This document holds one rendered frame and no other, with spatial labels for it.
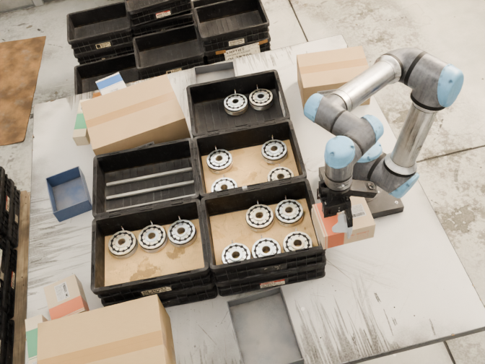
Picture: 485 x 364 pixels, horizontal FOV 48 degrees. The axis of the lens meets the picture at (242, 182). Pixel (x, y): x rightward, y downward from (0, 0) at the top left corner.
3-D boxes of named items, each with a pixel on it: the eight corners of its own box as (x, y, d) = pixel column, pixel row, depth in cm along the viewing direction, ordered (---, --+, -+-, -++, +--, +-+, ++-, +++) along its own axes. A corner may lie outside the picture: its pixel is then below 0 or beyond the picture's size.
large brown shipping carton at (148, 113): (107, 178, 236) (92, 149, 220) (94, 132, 254) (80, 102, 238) (193, 148, 241) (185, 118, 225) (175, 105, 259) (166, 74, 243)
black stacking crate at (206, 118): (278, 89, 242) (276, 69, 233) (291, 137, 224) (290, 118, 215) (191, 105, 242) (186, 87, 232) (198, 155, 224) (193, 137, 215)
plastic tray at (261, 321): (304, 363, 179) (304, 358, 175) (246, 380, 178) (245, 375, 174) (281, 292, 195) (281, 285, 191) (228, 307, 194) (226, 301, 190)
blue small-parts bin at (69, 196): (93, 209, 227) (88, 199, 221) (59, 222, 225) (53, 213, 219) (84, 175, 239) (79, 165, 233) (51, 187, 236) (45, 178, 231)
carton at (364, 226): (360, 206, 173) (361, 192, 167) (373, 237, 166) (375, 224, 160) (312, 217, 172) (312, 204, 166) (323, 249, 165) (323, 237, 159)
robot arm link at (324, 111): (400, 30, 172) (304, 92, 146) (430, 45, 167) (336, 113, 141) (390, 61, 180) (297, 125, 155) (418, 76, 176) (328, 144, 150)
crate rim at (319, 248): (307, 180, 198) (307, 177, 196) (328, 250, 180) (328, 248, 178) (201, 201, 198) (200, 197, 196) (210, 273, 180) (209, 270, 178)
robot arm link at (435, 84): (380, 170, 206) (431, 45, 168) (414, 192, 200) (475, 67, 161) (363, 185, 199) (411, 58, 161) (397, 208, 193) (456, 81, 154)
